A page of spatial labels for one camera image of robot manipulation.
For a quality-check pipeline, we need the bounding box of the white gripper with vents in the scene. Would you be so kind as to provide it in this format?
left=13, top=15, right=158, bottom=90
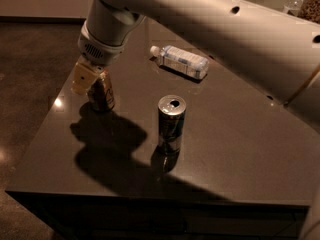
left=71, top=20, right=129, bottom=95

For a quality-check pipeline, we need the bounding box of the orange soda can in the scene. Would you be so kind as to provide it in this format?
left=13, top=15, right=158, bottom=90
left=87, top=71, right=115, bottom=112

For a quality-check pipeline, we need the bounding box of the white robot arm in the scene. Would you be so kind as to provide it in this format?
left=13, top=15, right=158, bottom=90
left=72, top=0, right=320, bottom=130

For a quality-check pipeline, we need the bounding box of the silver blue energy drink can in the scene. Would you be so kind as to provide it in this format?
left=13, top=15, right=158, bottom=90
left=158, top=95, right=187, bottom=155

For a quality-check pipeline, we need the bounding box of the clear plastic water bottle lying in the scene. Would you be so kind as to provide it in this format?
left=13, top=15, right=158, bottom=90
left=150, top=45, right=209, bottom=80

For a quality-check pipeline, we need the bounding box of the upright clear plastic bottle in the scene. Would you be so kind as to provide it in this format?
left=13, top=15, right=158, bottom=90
left=283, top=0, right=304, bottom=16

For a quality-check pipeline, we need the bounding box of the brown snack container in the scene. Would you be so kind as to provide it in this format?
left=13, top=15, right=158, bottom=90
left=298, top=0, right=320, bottom=24

